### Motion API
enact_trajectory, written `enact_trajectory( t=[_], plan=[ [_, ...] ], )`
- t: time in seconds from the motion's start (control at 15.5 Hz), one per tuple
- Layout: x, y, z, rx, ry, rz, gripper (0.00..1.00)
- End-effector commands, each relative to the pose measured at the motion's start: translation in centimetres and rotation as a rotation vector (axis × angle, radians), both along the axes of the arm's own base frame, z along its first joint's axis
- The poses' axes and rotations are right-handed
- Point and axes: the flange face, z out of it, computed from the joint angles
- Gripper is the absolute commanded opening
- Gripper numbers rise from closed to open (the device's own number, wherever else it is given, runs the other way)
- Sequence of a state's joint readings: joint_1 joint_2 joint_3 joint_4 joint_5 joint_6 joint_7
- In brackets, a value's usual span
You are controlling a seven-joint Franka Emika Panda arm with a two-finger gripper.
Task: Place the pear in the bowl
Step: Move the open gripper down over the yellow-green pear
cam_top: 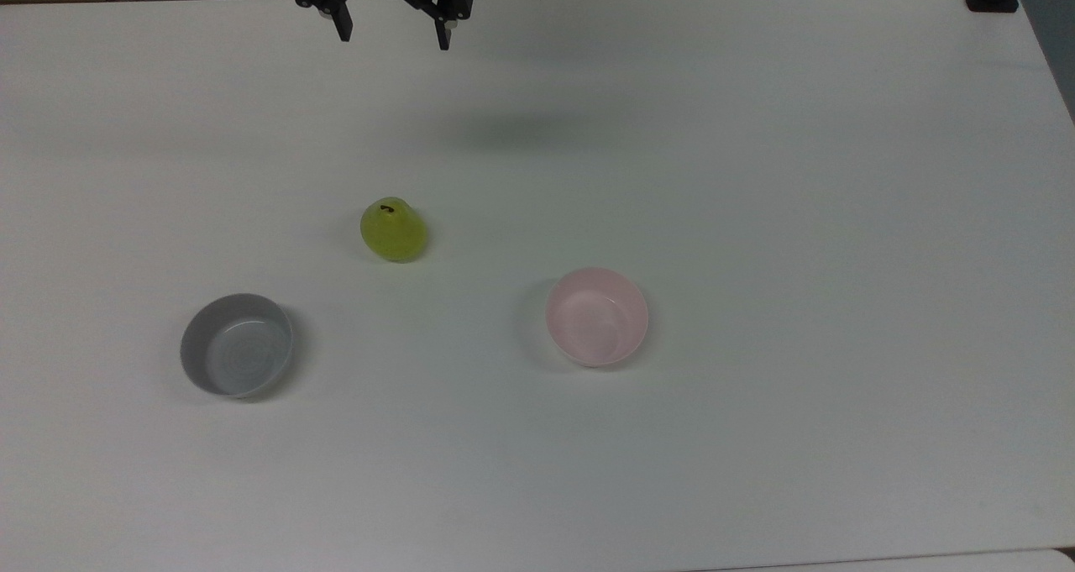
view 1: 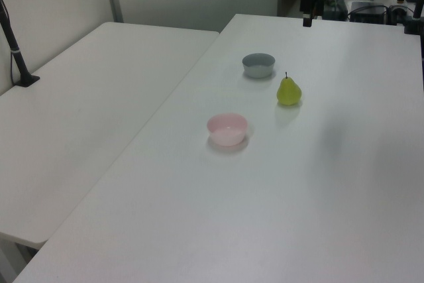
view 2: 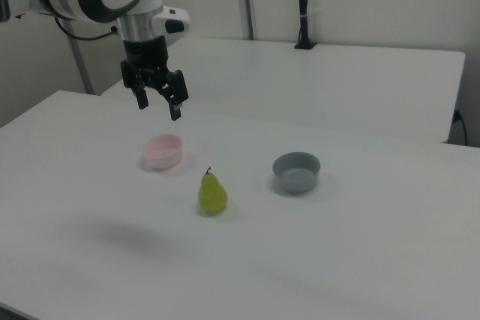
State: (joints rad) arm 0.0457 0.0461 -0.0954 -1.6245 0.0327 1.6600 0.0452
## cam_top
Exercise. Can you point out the green pear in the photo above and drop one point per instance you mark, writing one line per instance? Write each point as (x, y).
(394, 232)

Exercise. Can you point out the pink bowl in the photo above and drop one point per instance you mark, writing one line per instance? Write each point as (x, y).
(597, 317)

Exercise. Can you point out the grey bowl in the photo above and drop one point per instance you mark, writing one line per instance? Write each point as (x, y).
(238, 349)

